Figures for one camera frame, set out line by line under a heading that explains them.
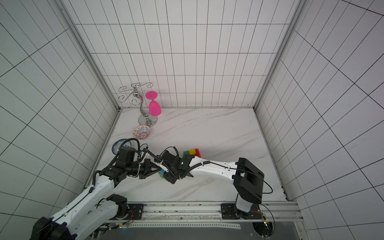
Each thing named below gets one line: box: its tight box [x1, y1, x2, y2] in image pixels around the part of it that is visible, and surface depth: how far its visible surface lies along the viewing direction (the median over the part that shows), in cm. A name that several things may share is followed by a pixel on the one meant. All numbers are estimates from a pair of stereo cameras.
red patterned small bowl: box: [133, 125, 151, 140], surface depth 105 cm
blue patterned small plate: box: [112, 138, 131, 155], surface depth 96 cm
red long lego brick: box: [194, 148, 201, 158], surface depth 94 cm
